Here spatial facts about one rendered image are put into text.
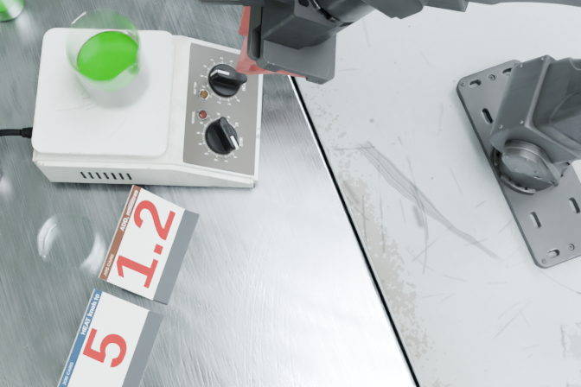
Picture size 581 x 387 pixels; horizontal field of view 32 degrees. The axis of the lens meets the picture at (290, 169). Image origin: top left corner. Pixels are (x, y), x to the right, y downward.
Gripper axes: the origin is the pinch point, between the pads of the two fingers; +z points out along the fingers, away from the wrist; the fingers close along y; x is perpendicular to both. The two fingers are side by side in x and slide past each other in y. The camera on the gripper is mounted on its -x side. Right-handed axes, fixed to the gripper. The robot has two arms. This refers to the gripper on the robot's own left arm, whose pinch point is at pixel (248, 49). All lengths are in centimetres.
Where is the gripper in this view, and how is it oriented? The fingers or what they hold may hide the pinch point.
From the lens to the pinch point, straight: 87.4
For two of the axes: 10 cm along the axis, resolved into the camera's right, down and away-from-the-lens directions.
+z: -5.1, 2.3, 8.3
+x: 8.6, 1.9, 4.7
